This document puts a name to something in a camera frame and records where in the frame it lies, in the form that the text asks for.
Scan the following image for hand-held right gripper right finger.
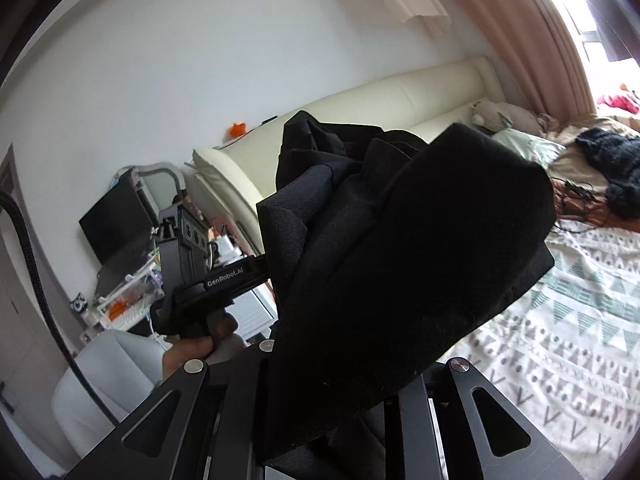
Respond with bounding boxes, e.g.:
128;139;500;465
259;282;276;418
390;357;626;480

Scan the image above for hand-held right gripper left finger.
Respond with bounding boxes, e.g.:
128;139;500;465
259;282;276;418
65;342;276;480

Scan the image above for black jacket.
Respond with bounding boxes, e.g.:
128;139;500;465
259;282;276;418
255;110;558;471

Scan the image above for red clothes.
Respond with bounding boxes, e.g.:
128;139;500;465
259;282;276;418
597;82;640;113

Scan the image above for person's left hand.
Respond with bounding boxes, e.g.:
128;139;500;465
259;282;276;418
161;317;246;381

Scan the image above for white drawer cabinet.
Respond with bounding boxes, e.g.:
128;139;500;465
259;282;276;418
232;287;278;333

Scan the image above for white storage rack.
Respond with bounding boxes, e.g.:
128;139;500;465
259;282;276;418
80;260;168;341

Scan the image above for black laptop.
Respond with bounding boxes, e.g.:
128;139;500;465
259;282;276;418
79;177;163;301

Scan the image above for bed with patterned sheet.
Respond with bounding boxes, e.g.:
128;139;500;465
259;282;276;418
435;110;640;480

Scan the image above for cream leather headboard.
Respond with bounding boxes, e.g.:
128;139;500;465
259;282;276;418
192;56;506;256

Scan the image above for brown and beige duvet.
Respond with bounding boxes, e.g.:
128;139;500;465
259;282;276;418
542;112;640;233

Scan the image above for pale green pillow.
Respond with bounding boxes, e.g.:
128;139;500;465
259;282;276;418
492;127;566;171

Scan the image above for black knit sweater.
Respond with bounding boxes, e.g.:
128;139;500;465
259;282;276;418
575;127;640;233

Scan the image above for grey plush toy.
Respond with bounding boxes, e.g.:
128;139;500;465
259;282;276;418
470;100;548;136

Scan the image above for pink curtain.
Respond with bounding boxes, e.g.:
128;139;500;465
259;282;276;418
430;0;598;118

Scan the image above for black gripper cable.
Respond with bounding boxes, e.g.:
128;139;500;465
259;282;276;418
0;192;123;426

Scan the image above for tangled black cables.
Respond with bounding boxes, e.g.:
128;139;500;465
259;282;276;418
547;175;616;233

